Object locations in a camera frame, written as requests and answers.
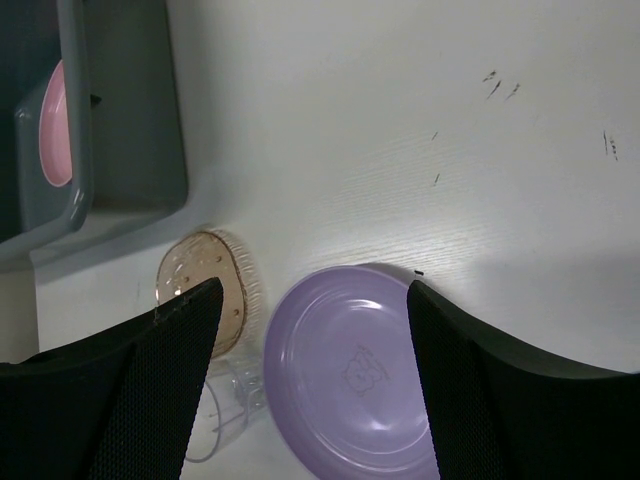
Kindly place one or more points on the grey plastic bin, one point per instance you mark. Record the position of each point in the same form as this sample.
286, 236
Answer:
127, 149

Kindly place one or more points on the purple plastic plate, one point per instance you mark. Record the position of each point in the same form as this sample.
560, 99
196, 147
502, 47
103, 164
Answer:
341, 377

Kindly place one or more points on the brown translucent square plate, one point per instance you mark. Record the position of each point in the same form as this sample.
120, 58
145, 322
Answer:
215, 253

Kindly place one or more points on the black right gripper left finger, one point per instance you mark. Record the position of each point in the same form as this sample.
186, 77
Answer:
119, 404

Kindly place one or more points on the clear plastic cup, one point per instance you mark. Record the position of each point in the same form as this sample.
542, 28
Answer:
232, 394

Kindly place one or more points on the pink plastic plate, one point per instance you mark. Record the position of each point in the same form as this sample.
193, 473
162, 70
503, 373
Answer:
53, 136

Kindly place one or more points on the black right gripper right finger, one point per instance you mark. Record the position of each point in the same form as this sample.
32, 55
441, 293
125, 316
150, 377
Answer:
500, 408

